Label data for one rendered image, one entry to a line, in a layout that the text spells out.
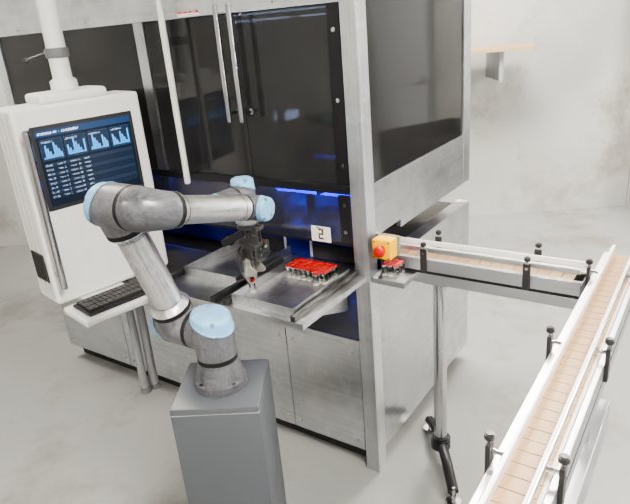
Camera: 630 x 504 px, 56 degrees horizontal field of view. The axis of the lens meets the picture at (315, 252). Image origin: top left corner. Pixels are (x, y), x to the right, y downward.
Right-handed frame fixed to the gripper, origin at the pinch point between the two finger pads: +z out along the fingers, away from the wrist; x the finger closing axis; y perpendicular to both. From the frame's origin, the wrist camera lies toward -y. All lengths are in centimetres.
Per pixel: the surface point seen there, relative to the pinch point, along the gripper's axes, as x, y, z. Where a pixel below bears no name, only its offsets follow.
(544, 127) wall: 392, -2, 23
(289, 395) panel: 31, -15, 72
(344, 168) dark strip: 31.8, 20.7, -31.6
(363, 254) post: 31.3, 26.6, -0.9
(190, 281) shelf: 1.3, -31.3, 7.6
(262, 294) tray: 3.3, 1.7, 7.3
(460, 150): 120, 28, -19
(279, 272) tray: 20.0, -3.4, 6.6
